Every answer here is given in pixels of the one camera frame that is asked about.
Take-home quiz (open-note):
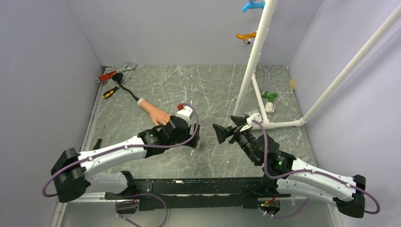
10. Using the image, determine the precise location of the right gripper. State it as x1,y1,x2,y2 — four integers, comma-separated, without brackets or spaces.
213,115,260,165

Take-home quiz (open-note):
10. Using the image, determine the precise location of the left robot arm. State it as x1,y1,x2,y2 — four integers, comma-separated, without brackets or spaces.
50,117,200,203

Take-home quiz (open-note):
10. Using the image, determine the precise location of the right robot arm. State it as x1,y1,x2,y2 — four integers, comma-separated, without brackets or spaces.
212,116,366,218

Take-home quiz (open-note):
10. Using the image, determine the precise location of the mannequin practice hand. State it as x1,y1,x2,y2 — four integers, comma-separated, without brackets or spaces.
137,98,171,126

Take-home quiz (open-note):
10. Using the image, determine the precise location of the green faucet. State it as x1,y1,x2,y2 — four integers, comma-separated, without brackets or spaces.
261,90,278,103

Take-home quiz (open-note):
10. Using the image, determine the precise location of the silver spanner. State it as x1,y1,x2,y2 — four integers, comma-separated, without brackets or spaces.
262,66,271,90

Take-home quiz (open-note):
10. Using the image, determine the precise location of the yellow black screwdriver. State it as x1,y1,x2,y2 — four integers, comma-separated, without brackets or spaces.
103,73,131,99
93,126,106,150

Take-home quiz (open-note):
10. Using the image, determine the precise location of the orange faucet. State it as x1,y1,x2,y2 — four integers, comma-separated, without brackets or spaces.
236,32,257,45

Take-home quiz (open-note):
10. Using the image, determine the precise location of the blue faucet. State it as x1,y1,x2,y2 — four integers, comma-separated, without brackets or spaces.
242,0,265,12

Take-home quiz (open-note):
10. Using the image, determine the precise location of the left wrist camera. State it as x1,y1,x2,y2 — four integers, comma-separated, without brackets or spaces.
176,103,194,125

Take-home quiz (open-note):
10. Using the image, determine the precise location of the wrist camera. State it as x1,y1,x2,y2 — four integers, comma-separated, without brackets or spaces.
176,103,194,125
240,109,263,132

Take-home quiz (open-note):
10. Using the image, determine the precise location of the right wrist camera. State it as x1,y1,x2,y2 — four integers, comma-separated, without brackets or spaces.
240,109,263,132

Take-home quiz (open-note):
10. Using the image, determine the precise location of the black hand stand cable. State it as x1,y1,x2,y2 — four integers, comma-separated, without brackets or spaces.
111,72,140,102

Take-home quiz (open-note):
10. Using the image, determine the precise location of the red handled adjustable wrench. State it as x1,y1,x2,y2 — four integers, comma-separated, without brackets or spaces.
95,64,137,83

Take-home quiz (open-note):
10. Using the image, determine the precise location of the white pvc pipe frame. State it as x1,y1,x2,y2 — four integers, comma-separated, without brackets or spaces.
232,0,401,132

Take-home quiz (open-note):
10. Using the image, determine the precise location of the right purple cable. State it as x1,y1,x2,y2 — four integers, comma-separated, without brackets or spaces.
252,119,381,219

